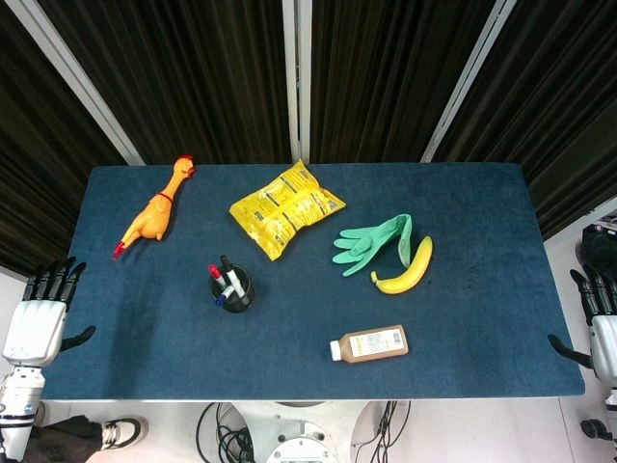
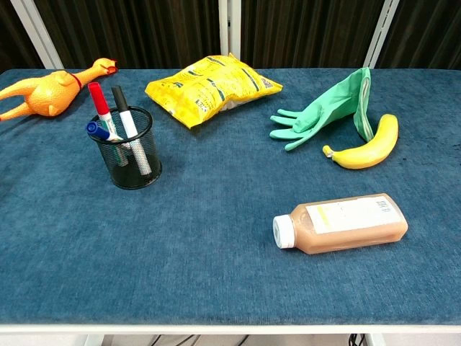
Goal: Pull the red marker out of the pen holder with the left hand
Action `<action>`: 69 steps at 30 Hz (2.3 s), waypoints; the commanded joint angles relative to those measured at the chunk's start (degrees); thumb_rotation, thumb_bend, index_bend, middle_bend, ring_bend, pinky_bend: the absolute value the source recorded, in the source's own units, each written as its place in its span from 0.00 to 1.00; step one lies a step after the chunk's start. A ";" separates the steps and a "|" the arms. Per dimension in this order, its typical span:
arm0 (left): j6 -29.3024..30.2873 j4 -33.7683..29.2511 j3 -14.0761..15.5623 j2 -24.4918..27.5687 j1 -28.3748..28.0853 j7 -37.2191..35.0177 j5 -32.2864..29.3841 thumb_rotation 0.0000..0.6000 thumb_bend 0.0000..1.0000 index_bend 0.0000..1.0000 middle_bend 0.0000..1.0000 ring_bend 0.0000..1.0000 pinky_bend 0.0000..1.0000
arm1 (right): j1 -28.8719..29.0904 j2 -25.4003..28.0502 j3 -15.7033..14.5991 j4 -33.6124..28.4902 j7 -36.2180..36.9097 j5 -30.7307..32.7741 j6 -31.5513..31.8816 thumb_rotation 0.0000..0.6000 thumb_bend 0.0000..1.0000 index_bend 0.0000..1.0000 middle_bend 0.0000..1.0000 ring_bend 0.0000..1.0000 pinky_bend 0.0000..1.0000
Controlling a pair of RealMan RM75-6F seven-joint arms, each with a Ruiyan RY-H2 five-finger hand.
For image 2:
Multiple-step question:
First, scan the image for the red cap marker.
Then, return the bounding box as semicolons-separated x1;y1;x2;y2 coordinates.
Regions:
87;81;129;167

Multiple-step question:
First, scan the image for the black pen cup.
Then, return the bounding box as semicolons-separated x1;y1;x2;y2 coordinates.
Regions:
89;105;163;190

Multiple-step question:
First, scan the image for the black cap marker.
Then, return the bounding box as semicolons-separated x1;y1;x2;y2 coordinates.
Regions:
110;85;152;177

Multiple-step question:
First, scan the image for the blue cap marker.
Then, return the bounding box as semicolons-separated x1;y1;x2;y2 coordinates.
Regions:
85;121;123;143

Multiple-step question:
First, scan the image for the blue table cloth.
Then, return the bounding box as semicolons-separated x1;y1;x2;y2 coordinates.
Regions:
0;68;461;327

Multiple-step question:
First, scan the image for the yellow snack bag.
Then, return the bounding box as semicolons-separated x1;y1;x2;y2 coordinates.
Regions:
144;53;284;130

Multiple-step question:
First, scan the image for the green rubber glove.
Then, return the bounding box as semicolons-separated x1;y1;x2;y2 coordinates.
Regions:
269;66;375;151

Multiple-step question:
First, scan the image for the brown juice bottle white cap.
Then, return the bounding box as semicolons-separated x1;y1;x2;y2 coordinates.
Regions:
272;192;409;256

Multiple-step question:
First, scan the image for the yellow banana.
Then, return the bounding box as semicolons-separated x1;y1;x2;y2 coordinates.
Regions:
322;113;400;170

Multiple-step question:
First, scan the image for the black pleated curtain panel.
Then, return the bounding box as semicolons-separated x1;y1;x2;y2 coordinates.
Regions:
0;0;46;73
376;0;461;71
34;0;221;70
240;0;388;69

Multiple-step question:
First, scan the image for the orange rubber chicken toy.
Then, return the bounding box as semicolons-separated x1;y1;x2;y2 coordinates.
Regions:
0;57;119;123

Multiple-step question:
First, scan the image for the white upright frame post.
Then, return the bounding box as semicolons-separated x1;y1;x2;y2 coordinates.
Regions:
218;0;242;69

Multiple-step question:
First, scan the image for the white slanted frame post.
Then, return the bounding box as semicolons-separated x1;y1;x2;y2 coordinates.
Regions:
10;0;66;70
365;0;400;69

